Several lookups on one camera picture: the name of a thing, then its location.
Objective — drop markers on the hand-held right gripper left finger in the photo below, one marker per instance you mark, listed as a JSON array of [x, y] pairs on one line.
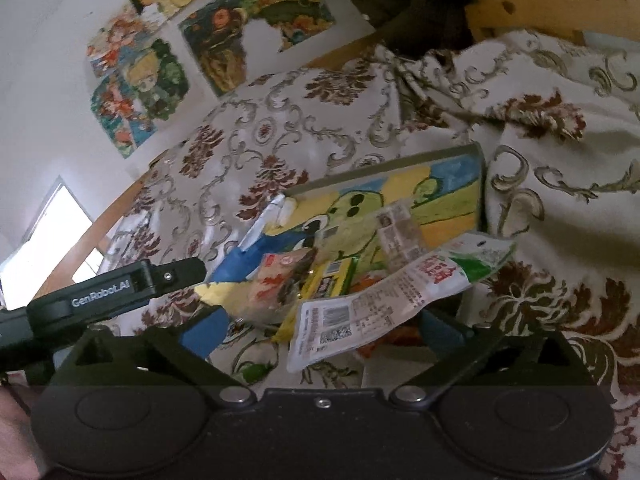
[[205, 332]]

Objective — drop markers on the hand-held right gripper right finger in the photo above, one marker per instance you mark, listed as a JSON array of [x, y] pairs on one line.
[[445, 335]]

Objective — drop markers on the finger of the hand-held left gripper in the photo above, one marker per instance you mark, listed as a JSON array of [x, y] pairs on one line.
[[180, 274]]

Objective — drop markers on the long white green snack packet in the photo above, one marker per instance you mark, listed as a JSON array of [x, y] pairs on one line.
[[375, 305]]

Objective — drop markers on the brown bread snack packet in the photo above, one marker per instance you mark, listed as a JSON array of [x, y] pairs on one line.
[[280, 280]]

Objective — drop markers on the yellow snack packet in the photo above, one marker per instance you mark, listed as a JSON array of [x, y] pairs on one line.
[[330, 280]]

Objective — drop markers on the grey tray with cartoon painting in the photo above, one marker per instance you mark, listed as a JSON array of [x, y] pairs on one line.
[[450, 180]]

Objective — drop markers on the person's left forearm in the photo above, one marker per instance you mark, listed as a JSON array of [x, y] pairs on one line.
[[15, 435]]

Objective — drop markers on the orange snack packet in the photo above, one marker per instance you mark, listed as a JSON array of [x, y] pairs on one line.
[[400, 336]]

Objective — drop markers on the short white green snack packet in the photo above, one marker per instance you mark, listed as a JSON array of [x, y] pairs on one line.
[[255, 372]]

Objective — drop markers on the window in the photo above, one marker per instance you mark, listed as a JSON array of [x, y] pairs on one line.
[[45, 240]]

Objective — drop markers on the clear wrapped white snack packet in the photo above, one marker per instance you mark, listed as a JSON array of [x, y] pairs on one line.
[[400, 232]]

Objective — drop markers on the white plastic wrapper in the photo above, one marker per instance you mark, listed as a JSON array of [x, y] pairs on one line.
[[277, 212]]

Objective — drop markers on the floral patterned blanket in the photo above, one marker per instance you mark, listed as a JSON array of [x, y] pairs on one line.
[[550, 185]]

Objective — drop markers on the anime characters wall poster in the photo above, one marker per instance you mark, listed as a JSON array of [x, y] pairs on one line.
[[140, 90]]

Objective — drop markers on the small anime girl wall poster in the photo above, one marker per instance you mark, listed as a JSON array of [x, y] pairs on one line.
[[120, 42]]

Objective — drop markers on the wooden bed frame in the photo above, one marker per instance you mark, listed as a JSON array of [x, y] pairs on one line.
[[540, 10]]

